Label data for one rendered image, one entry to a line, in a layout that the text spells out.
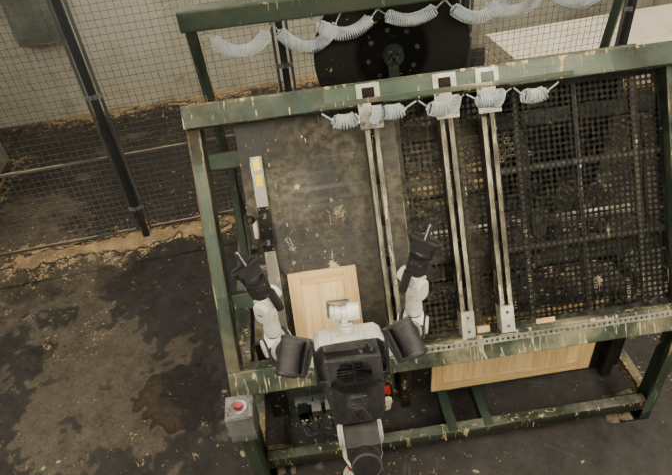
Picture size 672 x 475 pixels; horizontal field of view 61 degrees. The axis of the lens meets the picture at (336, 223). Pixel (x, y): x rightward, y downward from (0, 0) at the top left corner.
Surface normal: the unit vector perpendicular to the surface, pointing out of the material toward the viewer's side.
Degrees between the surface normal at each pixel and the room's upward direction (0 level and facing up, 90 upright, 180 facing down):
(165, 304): 0
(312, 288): 59
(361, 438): 22
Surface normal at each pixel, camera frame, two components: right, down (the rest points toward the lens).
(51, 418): -0.09, -0.77
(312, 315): 0.06, 0.13
